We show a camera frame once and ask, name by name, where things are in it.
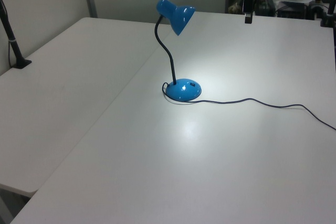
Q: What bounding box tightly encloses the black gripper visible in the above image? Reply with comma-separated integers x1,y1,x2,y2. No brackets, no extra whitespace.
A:
243,0,254,24

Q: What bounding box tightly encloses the blue desk lamp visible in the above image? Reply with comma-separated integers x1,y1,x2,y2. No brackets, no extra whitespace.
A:
154,0,202,102

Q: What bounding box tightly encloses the black camera stand pole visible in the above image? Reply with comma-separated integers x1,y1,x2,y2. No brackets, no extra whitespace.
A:
0,0,33,70
319,0,336,28

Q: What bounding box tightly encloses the dark lamp power cable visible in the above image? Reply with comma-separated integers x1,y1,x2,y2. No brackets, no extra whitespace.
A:
161,81,336,131

